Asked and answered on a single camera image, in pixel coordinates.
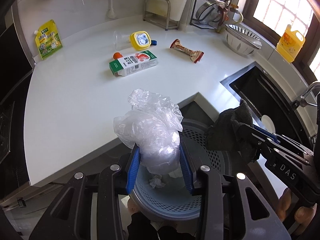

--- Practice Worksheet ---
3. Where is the black cloth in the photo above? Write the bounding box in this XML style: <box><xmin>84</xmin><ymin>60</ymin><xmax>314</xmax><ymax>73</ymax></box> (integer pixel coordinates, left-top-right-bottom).
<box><xmin>205</xmin><ymin>99</ymin><xmax>259</xmax><ymax>164</ymax></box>

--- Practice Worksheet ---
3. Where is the clear plastic bag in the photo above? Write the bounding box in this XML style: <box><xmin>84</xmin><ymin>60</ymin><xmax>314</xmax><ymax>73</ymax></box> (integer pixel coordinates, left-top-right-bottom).
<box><xmin>113</xmin><ymin>89</ymin><xmax>183</xmax><ymax>175</ymax></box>

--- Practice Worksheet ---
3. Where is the blue perforated trash bin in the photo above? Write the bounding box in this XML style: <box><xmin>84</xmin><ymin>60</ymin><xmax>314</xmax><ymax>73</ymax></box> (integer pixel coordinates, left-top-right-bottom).
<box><xmin>130</xmin><ymin>119</ymin><xmax>232</xmax><ymax>221</ymax></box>

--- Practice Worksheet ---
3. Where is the black kitchen sink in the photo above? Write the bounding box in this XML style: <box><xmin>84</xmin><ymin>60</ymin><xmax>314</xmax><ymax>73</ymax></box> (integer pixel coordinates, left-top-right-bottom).
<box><xmin>221</xmin><ymin>62</ymin><xmax>313</xmax><ymax>149</ymax></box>

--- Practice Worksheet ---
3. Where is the right hand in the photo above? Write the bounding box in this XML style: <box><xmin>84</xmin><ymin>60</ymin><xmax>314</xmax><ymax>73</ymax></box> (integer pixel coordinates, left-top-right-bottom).
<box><xmin>278</xmin><ymin>188</ymin><xmax>316</xmax><ymax>229</ymax></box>

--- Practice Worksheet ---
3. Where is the white bowl in sink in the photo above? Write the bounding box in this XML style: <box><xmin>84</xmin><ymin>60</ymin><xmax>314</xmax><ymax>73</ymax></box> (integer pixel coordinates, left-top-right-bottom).
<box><xmin>261</xmin><ymin>115</ymin><xmax>276</xmax><ymax>133</ymax></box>

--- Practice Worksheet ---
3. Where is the crumpled white paper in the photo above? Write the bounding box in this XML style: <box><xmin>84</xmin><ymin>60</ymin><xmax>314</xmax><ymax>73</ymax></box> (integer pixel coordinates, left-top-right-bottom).
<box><xmin>149</xmin><ymin>174</ymin><xmax>165</xmax><ymax>189</ymax></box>

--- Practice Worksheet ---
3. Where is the chrome faucet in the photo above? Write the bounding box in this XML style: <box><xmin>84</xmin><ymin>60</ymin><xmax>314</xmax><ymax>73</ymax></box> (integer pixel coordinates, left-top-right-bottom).
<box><xmin>291</xmin><ymin>81</ymin><xmax>320</xmax><ymax>110</ymax></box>

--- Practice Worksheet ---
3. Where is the yellow detergent jug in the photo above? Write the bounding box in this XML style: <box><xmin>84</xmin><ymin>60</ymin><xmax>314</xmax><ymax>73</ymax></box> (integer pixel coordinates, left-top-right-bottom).
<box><xmin>276</xmin><ymin>24</ymin><xmax>305</xmax><ymax>63</ymax></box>

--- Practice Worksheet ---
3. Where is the white patterned bowl stack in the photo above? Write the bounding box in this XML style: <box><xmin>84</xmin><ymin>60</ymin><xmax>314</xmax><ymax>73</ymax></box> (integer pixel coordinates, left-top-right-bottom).
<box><xmin>225</xmin><ymin>24</ymin><xmax>263</xmax><ymax>56</ymax></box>

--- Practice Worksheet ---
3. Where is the red white snack wrapper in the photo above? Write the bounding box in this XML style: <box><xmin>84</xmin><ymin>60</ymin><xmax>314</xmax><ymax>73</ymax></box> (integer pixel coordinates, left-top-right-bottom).
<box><xmin>170</xmin><ymin>38</ymin><xmax>204</xmax><ymax>63</ymax></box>

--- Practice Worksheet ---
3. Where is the white green milk carton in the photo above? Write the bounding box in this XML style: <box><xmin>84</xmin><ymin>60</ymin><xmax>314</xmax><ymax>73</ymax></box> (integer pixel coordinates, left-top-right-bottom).
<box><xmin>109</xmin><ymin>50</ymin><xmax>158</xmax><ymax>77</ymax></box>

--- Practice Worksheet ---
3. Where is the orange bottle cap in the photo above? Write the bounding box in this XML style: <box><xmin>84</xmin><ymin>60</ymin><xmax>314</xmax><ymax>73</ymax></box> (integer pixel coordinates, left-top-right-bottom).
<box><xmin>113</xmin><ymin>52</ymin><xmax>123</xmax><ymax>60</ymax></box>

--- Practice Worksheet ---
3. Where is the clear plastic cup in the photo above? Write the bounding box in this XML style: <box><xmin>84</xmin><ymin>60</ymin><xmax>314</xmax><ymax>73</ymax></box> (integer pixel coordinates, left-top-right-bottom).
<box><xmin>113</xmin><ymin>31</ymin><xmax>132</xmax><ymax>50</ymax></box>

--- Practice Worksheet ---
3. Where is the yellow framed lid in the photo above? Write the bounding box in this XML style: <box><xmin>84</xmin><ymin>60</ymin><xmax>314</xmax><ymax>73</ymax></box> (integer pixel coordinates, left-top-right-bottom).
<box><xmin>130</xmin><ymin>31</ymin><xmax>151</xmax><ymax>51</ymax></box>

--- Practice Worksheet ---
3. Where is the black dish rack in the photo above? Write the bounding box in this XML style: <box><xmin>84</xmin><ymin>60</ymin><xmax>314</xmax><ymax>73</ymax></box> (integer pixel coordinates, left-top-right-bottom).
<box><xmin>190</xmin><ymin>0</ymin><xmax>244</xmax><ymax>33</ymax></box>

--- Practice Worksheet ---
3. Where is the yellow green spout pouch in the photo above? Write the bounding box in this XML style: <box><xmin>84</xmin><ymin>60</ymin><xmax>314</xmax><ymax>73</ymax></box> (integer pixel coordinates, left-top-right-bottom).
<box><xmin>34</xmin><ymin>20</ymin><xmax>63</xmax><ymax>60</ymax></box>

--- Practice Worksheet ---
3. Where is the white bottle brush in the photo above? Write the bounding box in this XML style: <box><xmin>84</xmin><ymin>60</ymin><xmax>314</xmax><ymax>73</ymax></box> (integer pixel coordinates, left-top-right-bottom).
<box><xmin>107</xmin><ymin>0</ymin><xmax>116</xmax><ymax>19</ymax></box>

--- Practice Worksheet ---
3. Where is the metal cutting board rack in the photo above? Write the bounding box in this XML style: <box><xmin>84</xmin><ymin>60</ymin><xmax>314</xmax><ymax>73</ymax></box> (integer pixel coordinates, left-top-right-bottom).
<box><xmin>143</xmin><ymin>0</ymin><xmax>179</xmax><ymax>31</ymax></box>

